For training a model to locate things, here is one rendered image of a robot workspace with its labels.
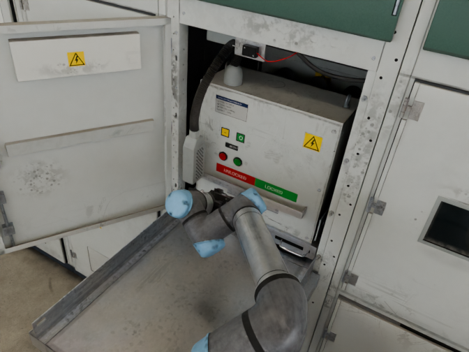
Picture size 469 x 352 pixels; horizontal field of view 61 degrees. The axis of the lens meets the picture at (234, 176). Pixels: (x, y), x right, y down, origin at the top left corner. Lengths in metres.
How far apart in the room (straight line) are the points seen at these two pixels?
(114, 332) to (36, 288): 1.37
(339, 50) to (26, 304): 2.07
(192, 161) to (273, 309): 0.75
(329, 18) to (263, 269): 0.61
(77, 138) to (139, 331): 0.62
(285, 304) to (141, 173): 0.94
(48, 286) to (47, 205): 1.12
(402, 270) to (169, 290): 0.72
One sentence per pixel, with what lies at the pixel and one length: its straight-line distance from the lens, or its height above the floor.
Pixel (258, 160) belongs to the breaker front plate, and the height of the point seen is 1.18.
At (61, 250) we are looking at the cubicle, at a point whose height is 0.17.
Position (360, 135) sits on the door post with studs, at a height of 1.39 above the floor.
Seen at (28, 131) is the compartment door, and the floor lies 1.26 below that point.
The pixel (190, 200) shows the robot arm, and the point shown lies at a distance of 1.07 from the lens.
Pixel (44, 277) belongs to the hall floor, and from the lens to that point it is 2.64.
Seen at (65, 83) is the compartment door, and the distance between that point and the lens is 1.32.
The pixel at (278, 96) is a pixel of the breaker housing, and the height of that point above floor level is 1.39.
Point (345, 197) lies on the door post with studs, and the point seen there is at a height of 1.19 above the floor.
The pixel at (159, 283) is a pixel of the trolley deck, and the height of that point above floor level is 0.85.
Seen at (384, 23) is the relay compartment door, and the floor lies 1.69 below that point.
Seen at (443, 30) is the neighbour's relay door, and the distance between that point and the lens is 1.02.
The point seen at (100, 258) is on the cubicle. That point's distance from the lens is 2.27.
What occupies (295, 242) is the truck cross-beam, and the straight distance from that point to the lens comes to 1.46.
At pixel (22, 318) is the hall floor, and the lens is 2.49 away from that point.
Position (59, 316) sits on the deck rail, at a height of 0.86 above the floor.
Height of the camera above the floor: 1.89
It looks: 34 degrees down
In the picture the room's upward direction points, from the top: 6 degrees clockwise
